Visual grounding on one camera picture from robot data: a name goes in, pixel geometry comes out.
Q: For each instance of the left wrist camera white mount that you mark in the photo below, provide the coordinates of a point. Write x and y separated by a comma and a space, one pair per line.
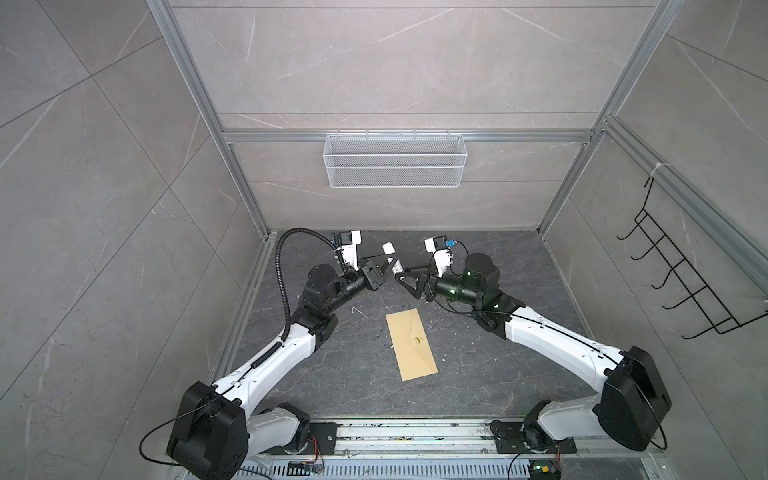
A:
346, 244

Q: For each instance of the slotted cable duct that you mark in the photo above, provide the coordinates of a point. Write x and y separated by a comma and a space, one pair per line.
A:
394, 469

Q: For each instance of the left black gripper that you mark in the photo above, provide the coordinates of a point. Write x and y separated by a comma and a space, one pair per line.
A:
372, 274

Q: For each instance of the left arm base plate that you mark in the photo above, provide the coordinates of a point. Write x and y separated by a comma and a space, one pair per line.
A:
322, 435

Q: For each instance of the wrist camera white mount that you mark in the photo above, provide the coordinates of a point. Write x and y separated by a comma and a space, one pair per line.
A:
346, 244
440, 249

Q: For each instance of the white glue stick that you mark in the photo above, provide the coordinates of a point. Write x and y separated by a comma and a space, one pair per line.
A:
390, 253

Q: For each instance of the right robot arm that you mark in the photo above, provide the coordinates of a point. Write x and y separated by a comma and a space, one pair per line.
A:
630, 399

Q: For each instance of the white wire mesh basket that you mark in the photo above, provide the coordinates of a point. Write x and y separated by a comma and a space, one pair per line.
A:
359, 161

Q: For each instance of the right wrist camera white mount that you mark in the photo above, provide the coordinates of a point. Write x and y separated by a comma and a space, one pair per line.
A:
440, 249

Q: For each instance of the black wire hook rack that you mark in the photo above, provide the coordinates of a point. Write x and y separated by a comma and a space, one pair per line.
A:
698, 291

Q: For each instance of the tan paper envelope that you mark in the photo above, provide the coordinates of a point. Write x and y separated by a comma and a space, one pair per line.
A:
412, 350

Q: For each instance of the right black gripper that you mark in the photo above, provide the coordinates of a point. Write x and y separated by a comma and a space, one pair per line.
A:
415, 275

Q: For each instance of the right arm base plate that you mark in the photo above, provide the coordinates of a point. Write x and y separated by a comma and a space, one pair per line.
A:
519, 437

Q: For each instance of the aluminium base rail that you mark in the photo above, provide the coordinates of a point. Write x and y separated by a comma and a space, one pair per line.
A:
451, 438

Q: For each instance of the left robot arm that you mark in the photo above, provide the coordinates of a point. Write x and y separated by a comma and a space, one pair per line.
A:
217, 428

